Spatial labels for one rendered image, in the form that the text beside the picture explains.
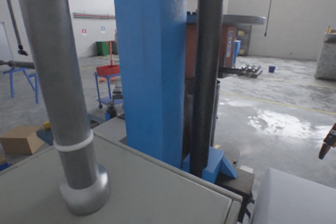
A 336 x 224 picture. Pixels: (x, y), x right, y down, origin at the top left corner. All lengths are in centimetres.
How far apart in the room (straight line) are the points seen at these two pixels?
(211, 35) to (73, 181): 55
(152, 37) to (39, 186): 43
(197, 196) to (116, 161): 13
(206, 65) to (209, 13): 17
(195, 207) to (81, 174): 13
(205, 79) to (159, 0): 30
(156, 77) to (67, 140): 41
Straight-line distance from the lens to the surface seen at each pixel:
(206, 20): 62
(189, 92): 103
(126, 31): 62
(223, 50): 115
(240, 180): 100
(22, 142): 340
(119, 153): 31
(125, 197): 24
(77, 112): 18
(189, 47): 86
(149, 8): 55
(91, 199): 22
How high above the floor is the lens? 176
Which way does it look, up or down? 21 degrees down
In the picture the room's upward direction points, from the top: straight up
